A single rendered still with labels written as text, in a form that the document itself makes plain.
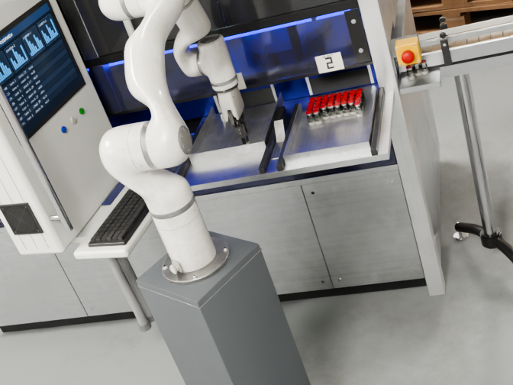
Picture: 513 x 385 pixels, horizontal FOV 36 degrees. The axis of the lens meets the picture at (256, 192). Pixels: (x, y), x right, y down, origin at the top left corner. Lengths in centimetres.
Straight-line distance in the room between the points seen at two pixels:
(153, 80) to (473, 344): 153
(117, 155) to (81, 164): 73
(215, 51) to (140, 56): 47
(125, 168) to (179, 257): 28
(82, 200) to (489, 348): 146
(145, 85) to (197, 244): 42
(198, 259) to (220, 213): 95
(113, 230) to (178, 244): 51
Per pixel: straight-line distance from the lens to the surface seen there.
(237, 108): 246
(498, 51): 270
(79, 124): 267
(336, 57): 259
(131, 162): 192
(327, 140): 243
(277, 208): 292
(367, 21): 254
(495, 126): 410
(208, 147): 264
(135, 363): 332
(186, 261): 205
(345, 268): 305
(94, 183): 270
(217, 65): 240
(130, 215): 253
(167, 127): 187
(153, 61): 197
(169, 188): 196
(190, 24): 228
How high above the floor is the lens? 200
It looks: 29 degrees down
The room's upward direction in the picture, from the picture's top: 20 degrees counter-clockwise
